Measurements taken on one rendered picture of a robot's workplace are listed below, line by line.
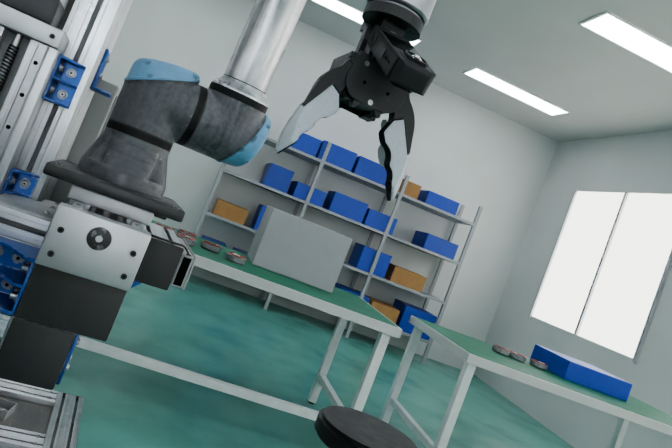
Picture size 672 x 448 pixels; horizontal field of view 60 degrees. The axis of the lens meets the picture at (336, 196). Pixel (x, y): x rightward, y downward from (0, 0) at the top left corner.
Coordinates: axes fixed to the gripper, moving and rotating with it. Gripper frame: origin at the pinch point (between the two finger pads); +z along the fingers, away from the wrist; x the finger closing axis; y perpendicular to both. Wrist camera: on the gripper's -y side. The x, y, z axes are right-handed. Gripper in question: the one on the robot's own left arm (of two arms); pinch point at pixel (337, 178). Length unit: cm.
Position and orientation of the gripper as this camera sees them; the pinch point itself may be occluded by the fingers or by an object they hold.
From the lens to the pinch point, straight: 63.4
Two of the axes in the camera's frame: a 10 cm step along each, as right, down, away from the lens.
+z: -3.6, 9.3, -0.5
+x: -8.7, -3.6, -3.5
